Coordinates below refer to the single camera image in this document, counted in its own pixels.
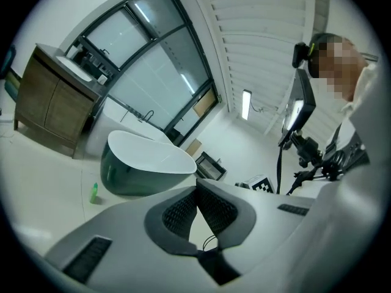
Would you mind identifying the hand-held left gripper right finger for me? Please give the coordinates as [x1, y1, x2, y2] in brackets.
[196, 178, 257, 251]

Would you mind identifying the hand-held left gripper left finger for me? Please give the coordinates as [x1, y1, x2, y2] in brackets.
[144, 190, 199, 256]

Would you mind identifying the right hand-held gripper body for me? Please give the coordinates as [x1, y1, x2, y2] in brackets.
[234, 176, 275, 194]

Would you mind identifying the green cleaner bottle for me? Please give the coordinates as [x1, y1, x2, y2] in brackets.
[89, 182, 100, 205]

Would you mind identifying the black framed glass box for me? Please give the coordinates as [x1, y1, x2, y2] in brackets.
[194, 151, 228, 181]

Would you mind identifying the dark green bathtub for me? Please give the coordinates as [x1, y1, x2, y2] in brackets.
[100, 129, 198, 197]

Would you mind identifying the cardboard sheet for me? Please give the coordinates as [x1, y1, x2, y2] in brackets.
[192, 89, 215, 117]
[185, 139, 203, 158]

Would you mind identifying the rectangular ceiling light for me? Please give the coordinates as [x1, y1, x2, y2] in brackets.
[241, 89, 252, 121]

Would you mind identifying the black chest screen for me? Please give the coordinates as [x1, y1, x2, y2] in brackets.
[277, 68, 317, 148]

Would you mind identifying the black bathtub faucet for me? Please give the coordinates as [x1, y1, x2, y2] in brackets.
[139, 109, 156, 124]

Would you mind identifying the white bathtub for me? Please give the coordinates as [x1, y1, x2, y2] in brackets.
[85, 95, 172, 157]

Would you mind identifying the person's white shirt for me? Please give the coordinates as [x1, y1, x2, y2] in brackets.
[317, 62, 386, 195]

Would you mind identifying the person's head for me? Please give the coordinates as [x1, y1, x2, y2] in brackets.
[308, 32, 367, 103]

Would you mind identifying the black framed window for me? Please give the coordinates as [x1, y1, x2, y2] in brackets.
[65, 0, 219, 140]

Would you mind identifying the wooden vanity cabinet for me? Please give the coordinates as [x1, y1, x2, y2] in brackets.
[13, 43, 103, 159]

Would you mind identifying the white sink basin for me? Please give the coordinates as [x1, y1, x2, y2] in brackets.
[56, 56, 93, 83]

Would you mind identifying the teal towel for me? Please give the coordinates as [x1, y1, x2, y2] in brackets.
[1, 45, 16, 79]

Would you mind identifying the black hanging strap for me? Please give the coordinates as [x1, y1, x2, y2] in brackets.
[276, 146, 284, 195]

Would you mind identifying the thin black wire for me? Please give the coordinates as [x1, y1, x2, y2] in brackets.
[201, 234, 219, 251]

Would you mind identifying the black head camera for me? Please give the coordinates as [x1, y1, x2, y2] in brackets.
[291, 41, 316, 70]

